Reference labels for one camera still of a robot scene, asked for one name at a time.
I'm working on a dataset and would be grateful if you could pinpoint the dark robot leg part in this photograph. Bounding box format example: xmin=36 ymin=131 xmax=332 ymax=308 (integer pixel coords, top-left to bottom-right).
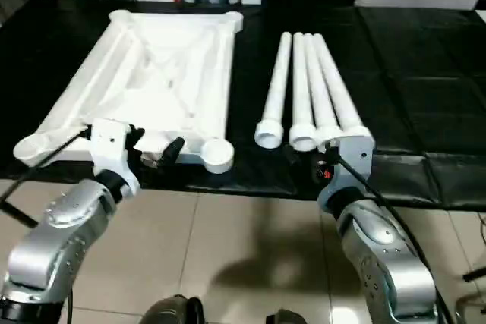
xmin=142 ymin=293 xmax=204 ymax=324
xmin=265 ymin=308 xmax=305 ymax=324

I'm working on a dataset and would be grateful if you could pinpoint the black floor stand foot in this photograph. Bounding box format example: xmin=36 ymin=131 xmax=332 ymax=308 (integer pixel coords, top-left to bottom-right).
xmin=462 ymin=269 xmax=486 ymax=283

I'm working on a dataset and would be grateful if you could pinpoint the white plastic table top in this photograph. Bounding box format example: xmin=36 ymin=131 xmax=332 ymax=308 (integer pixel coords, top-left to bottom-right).
xmin=12 ymin=9 xmax=244 ymax=174

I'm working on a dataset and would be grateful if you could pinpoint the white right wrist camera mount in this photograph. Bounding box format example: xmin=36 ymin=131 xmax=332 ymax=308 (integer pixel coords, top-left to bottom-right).
xmin=317 ymin=134 xmax=377 ymax=219

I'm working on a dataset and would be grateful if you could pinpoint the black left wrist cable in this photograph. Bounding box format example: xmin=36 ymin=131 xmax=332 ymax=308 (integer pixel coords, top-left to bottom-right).
xmin=0 ymin=128 xmax=94 ymax=207

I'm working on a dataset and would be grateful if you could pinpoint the white plastic upturned table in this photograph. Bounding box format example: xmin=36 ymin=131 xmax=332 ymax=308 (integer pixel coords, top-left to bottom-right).
xmin=0 ymin=0 xmax=486 ymax=213

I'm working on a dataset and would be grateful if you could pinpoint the white plastic table leg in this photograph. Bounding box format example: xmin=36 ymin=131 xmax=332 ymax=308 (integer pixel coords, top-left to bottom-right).
xmin=289 ymin=32 xmax=318 ymax=152
xmin=311 ymin=33 xmax=375 ymax=150
xmin=254 ymin=32 xmax=293 ymax=149
xmin=301 ymin=33 xmax=342 ymax=150

